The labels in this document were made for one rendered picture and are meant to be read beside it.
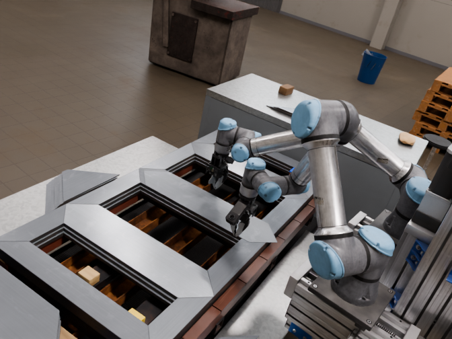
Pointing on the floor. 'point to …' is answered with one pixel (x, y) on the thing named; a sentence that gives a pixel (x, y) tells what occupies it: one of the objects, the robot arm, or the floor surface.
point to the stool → (434, 146)
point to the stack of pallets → (436, 109)
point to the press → (200, 37)
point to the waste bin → (370, 66)
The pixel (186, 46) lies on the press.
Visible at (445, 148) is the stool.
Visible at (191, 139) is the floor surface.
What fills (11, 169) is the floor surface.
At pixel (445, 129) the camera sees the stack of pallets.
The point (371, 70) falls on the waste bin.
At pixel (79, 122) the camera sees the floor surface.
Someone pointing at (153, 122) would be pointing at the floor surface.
